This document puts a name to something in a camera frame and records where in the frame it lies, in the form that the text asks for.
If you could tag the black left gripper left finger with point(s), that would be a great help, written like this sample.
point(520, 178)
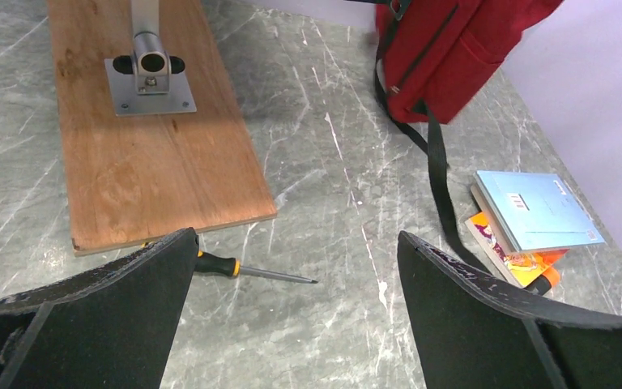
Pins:
point(108, 327)

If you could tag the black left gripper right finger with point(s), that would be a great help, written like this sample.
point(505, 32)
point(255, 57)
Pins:
point(473, 330)

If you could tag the light blue book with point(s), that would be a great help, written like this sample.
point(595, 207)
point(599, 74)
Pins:
point(533, 212)

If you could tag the red backpack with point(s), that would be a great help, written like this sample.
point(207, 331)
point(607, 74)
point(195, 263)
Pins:
point(432, 57)

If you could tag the orange comic book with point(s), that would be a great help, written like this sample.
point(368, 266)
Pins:
point(517, 269)

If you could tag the orange highlighter marker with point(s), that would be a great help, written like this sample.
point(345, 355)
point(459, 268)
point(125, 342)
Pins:
point(544, 282)

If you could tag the black yellow screwdriver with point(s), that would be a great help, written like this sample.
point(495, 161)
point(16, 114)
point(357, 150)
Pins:
point(231, 267)

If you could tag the wooden board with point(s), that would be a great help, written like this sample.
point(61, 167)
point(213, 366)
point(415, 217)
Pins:
point(131, 179)

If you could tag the metal post with base plate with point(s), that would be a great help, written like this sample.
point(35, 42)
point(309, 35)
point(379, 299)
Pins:
point(148, 81)

